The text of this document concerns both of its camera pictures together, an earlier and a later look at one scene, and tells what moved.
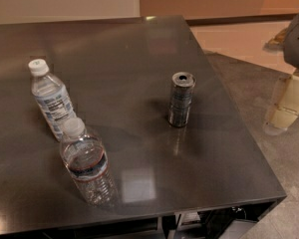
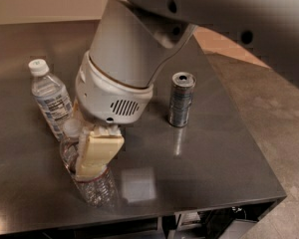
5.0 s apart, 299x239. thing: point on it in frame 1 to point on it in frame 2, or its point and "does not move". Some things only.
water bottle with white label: (52, 98) does not move
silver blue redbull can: (180, 98) does not move
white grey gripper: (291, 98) to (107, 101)
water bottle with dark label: (87, 161) does not move
